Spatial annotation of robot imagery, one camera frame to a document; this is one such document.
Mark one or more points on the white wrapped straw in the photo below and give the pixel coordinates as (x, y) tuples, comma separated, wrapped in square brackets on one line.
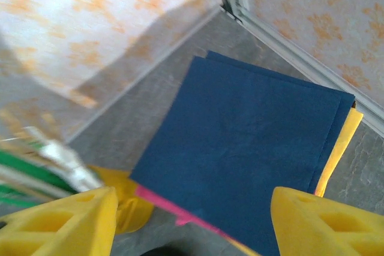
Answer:
[(60, 154)]

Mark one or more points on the yellow mug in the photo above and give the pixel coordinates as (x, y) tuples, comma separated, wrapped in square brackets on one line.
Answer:
[(132, 208)]

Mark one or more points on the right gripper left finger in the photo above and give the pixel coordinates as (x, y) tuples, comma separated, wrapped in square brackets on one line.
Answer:
[(60, 229)]

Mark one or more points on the blue paper napkin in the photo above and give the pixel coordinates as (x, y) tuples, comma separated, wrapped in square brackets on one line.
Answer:
[(234, 136), (337, 130)]

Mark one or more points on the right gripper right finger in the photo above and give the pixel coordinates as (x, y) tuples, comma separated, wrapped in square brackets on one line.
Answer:
[(330, 232)]

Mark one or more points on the pink paper napkin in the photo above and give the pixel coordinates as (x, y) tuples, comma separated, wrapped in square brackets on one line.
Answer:
[(183, 220)]

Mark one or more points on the green wrapped straw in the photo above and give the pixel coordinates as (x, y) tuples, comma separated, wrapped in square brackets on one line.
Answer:
[(30, 166), (12, 197)]

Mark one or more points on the yellow paper napkin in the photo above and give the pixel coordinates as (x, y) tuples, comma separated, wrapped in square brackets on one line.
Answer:
[(341, 148)]

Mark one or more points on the aluminium right side rail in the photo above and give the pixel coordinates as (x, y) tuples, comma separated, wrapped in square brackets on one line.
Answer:
[(300, 58)]

